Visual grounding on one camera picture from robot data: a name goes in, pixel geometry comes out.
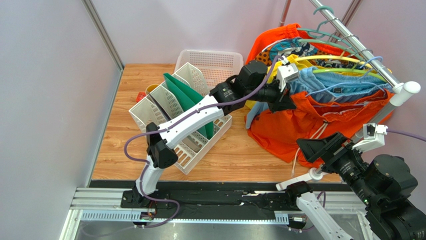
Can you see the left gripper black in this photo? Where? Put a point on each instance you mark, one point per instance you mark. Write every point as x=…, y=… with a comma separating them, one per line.
x=282, y=100

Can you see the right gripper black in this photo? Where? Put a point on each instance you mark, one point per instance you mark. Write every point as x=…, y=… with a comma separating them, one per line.
x=329, y=153

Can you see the orange shorts front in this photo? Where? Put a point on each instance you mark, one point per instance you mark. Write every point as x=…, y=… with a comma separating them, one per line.
x=277, y=132

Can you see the light blue wire hanger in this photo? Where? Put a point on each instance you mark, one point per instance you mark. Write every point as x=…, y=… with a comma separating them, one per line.
x=339, y=87

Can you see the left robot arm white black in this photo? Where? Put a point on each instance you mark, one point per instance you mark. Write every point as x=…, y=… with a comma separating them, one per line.
x=251, y=83

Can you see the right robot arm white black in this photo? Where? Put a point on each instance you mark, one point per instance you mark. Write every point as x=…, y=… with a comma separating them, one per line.
x=384, y=185

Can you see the yellow shorts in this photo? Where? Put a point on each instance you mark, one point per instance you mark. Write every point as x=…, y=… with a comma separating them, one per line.
x=319, y=63

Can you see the patterned blue orange shorts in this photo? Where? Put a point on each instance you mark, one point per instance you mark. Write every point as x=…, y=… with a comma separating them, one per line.
x=292, y=46

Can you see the light blue shorts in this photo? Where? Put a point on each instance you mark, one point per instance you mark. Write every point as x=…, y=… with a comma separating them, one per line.
x=320, y=97

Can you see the yellow hanger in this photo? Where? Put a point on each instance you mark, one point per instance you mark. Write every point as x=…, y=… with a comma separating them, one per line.
x=334, y=57

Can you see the orange shorts back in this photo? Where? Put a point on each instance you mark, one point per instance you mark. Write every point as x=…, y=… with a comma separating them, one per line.
x=284, y=32

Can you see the teal hanger back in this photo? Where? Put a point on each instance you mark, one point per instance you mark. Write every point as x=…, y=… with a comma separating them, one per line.
x=317, y=34

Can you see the teal hanger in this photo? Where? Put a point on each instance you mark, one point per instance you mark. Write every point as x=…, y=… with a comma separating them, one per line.
x=347, y=49
x=317, y=34

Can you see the teal hanger front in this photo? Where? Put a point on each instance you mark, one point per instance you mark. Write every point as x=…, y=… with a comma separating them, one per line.
x=347, y=49

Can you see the green hanger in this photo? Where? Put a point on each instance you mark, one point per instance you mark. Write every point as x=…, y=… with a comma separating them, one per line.
x=349, y=70

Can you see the white perforated basket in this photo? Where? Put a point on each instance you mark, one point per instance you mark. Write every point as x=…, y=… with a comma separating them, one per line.
x=216, y=66

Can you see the green folder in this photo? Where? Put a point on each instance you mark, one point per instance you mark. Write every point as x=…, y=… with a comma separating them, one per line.
x=187, y=98

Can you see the white file organizer rack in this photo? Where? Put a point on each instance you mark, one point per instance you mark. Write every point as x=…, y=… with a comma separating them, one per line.
x=164, y=100

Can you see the yellow cup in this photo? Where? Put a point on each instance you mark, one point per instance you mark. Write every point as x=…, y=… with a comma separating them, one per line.
x=150, y=88

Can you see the small red object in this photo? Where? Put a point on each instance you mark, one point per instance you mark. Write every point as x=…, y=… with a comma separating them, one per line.
x=140, y=96

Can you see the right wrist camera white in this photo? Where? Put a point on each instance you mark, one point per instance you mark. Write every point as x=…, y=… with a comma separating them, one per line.
x=373, y=137

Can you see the metal clothes rack rail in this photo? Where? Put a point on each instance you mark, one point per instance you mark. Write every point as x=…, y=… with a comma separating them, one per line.
x=403, y=92

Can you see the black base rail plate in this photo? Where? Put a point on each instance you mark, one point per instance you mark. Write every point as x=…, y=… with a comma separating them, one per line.
x=270, y=201

